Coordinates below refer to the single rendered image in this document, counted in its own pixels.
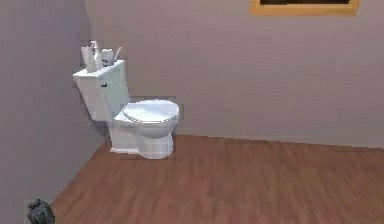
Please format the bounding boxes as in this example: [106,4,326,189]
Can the white toilet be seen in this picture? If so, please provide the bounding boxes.
[72,59,181,160]

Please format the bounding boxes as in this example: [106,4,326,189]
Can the black trash can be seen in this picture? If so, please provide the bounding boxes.
[26,198,57,224]

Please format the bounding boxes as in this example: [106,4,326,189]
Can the white cup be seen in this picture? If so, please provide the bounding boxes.
[101,48,115,67]

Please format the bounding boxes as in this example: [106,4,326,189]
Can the white spray bottle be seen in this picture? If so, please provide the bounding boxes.
[90,40,104,72]

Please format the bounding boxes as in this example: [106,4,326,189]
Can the white paper roll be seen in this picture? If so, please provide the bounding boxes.
[80,45,97,74]

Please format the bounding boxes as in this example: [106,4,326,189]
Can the wooden framed picture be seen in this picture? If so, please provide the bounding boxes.
[249,0,362,17]

